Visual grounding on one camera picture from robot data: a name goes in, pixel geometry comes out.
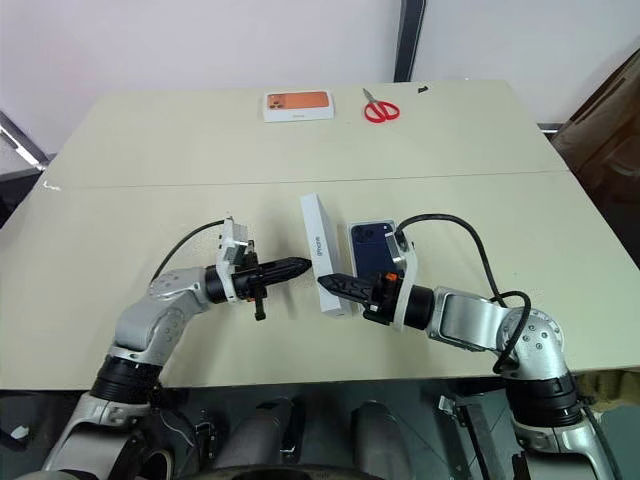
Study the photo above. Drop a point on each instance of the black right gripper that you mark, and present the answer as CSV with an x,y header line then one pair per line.
x,y
385,300

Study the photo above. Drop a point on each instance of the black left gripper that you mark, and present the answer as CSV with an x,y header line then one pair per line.
x,y
250,282

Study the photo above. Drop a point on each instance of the white phone box lid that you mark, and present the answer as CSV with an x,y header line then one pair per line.
x,y
320,235

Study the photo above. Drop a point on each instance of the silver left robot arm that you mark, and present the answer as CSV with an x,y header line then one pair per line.
x,y
150,320

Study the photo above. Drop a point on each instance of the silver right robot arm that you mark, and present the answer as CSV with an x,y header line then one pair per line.
x,y
470,320

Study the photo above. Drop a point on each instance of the orange printed phone box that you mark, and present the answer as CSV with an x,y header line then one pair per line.
x,y
298,105

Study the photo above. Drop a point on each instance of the dark rounded shape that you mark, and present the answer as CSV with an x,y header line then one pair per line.
x,y
265,430
385,432

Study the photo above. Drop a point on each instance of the dark machinery under table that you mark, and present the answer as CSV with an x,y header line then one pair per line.
x,y
170,430

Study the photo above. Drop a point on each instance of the small black clip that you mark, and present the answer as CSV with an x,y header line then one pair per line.
x,y
423,90

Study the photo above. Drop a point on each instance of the brown cardboard panel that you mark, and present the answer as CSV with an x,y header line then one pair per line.
x,y
610,125

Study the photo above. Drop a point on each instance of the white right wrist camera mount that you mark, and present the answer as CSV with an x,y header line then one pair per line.
x,y
407,270

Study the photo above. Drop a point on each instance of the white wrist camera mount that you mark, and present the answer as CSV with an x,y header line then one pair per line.
x,y
232,240
407,270

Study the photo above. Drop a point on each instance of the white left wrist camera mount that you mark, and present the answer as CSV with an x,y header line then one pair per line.
x,y
232,240

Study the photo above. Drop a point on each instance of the metal table leg bracket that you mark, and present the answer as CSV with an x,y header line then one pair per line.
x,y
465,425

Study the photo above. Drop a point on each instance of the dark upright wall post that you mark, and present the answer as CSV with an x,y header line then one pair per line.
x,y
411,40

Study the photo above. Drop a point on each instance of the grey metal frame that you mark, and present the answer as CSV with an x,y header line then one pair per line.
x,y
17,145

